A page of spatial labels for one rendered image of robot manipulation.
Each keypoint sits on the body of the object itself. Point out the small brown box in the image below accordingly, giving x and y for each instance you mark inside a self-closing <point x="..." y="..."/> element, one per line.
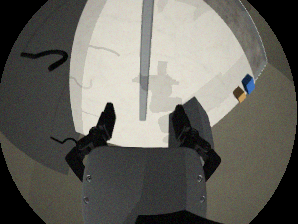
<point x="239" y="94"/>

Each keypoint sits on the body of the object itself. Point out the blue rectangular block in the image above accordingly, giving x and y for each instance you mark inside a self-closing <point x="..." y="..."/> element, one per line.
<point x="248" y="83"/>

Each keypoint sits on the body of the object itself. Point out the grey bar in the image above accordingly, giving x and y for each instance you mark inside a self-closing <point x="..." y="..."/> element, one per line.
<point x="145" y="47"/>

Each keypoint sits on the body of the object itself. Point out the black hook shank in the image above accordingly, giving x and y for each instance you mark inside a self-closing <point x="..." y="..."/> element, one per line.
<point x="27" y="55"/>

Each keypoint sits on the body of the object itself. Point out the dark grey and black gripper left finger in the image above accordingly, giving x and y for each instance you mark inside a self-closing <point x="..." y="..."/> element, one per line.
<point x="98" y="136"/>

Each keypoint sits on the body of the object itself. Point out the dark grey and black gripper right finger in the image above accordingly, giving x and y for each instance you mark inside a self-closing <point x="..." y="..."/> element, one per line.
<point x="190" y="138"/>

